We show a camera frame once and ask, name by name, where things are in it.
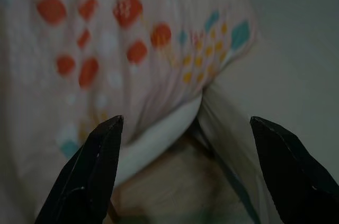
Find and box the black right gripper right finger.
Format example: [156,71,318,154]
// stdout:
[249,115,339,224]

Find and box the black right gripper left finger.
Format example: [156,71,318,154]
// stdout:
[34,114,124,224]

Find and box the pink patterned pillow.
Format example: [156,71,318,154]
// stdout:
[0,0,259,224]

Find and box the white bed sheet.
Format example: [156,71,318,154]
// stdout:
[197,0,339,224]

